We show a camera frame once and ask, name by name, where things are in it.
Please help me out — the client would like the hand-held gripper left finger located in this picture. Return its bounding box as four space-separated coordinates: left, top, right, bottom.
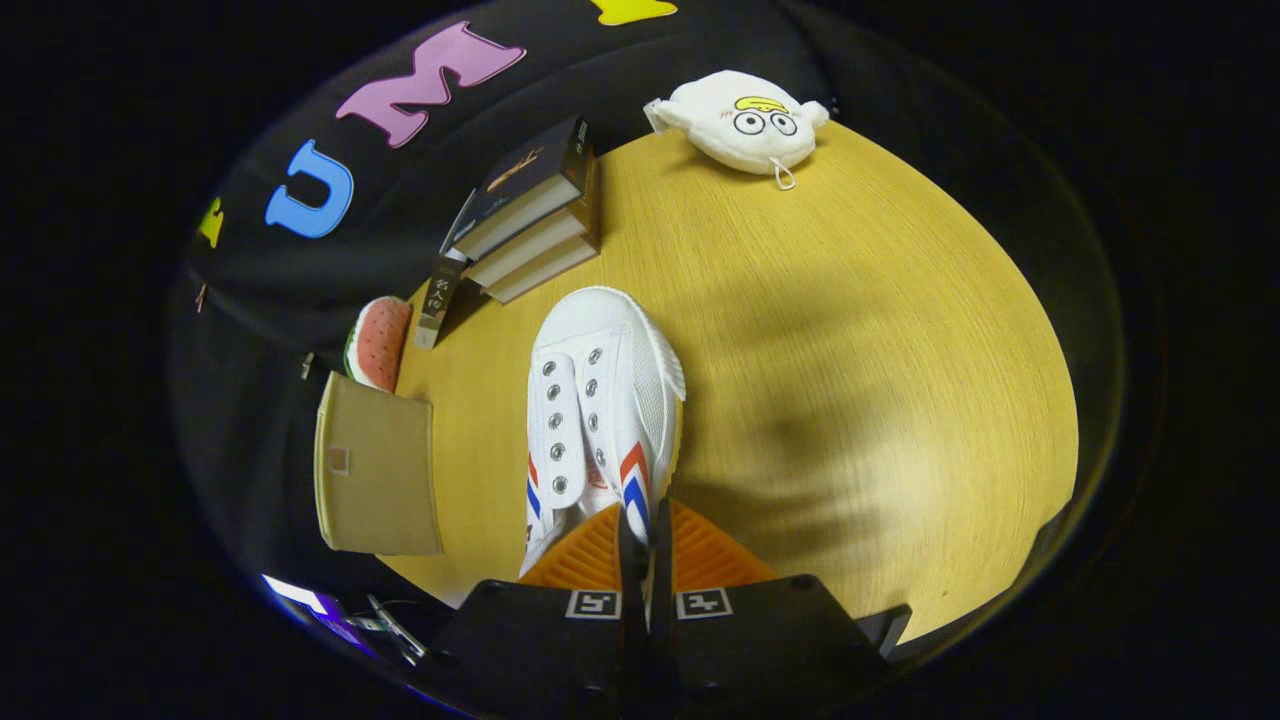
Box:
430 503 646 720

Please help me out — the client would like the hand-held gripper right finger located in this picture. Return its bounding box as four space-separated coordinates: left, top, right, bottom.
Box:
650 500 891 720

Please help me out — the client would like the beige fabric storage box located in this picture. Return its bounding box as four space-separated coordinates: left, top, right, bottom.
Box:
314 371 444 556

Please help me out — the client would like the white canvas shoe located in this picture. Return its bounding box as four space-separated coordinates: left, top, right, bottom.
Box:
518 287 687 579

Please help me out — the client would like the computer monitor screen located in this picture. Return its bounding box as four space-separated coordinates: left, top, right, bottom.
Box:
262 574 376 656

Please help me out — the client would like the watermelon slice plush toy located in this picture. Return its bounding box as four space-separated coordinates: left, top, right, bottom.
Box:
344 296 414 393

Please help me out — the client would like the white portrait cover book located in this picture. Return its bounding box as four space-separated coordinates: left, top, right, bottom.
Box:
413 255 471 351

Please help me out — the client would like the black backdrop cloth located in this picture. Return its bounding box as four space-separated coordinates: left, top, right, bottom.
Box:
170 0 901 621

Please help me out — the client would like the black cover book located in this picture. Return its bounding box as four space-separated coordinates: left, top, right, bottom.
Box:
440 115 593 263

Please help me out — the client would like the white cartoon face plush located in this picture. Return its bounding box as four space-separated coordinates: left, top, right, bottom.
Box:
643 70 831 191

